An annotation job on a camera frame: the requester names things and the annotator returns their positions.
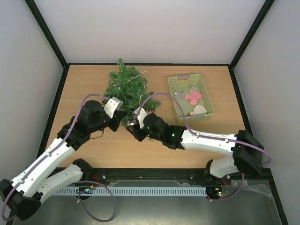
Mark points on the pink bow ornament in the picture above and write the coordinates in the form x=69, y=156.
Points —
x=193, y=97

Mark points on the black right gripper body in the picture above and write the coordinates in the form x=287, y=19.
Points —
x=137, y=131

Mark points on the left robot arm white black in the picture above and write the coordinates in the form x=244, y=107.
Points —
x=25, y=193

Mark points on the black corner frame post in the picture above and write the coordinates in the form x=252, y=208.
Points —
x=46, y=31
x=252, y=31

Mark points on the light blue slotted cable duct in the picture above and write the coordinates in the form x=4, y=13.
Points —
x=147, y=191

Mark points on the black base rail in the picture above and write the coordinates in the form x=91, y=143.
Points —
x=191, y=176

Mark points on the black corner frame post right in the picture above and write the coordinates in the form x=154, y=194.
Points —
x=252, y=31

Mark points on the black corner frame post left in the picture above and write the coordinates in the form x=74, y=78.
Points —
x=46, y=31

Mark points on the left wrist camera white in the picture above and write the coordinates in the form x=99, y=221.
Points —
x=112, y=105

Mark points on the light green plastic basket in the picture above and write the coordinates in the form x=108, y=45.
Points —
x=183, y=107

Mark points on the silver star ornament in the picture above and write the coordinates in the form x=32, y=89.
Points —
x=179, y=94

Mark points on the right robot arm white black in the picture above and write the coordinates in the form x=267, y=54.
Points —
x=242, y=152

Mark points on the small green christmas tree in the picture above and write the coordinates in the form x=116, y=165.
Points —
x=131, y=91

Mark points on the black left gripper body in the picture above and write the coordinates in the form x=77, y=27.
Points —
x=94, y=127

